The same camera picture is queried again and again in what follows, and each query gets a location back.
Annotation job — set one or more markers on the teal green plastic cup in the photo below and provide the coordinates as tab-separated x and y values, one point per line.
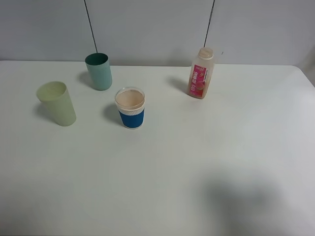
98	66

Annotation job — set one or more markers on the light green plastic cup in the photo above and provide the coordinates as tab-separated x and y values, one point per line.
55	97

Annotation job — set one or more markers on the blue-sleeved clear cup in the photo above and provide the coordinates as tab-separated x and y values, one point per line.
130	102

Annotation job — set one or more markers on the pink-labelled plastic drink bottle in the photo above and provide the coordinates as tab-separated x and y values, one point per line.
201	72

